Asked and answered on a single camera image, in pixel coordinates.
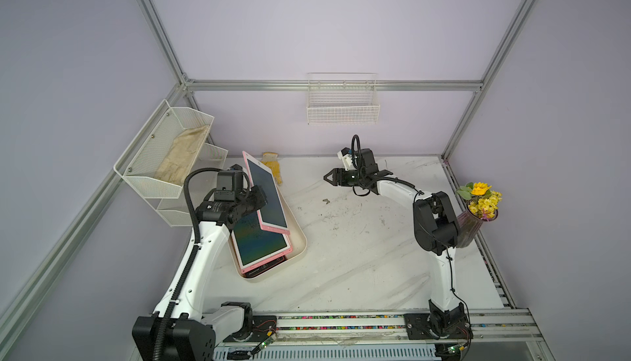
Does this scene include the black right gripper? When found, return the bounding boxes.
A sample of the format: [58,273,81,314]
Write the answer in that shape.
[324,169,366,187]

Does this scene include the pink white writing tablet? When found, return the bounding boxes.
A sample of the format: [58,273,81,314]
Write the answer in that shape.
[243,151,289,235]

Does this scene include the beige storage tray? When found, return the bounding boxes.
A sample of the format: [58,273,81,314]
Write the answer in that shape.
[229,198,307,280]

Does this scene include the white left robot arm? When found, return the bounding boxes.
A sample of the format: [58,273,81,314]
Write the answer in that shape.
[132,165,266,360]

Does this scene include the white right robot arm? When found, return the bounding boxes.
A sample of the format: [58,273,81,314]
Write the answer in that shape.
[323,146,473,341]

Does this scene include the dark red bottom tablet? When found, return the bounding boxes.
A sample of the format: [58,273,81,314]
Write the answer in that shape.
[243,256,287,279]

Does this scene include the yellow work glove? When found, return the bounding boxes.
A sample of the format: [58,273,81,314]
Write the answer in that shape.
[261,152,283,186]

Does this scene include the beige glove in shelf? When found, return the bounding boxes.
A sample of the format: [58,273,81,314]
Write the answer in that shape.
[154,125,210,186]

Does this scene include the white mesh two-tier shelf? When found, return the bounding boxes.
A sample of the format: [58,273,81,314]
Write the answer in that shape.
[113,101,228,227]

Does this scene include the purple glass vase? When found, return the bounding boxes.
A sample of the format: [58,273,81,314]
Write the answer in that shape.
[456,208,499,249]

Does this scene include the yellow flower bouquet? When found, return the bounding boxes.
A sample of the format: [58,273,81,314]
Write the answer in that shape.
[457,182,503,221]

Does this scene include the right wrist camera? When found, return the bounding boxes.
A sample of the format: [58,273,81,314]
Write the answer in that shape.
[337,147,357,171]

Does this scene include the white wire wall basket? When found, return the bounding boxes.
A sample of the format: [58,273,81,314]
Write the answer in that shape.
[307,73,381,125]

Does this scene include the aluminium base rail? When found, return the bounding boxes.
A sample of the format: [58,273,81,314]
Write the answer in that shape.
[211,307,543,349]

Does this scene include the aluminium frame profiles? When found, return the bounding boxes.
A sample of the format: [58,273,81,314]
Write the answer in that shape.
[1,0,535,358]

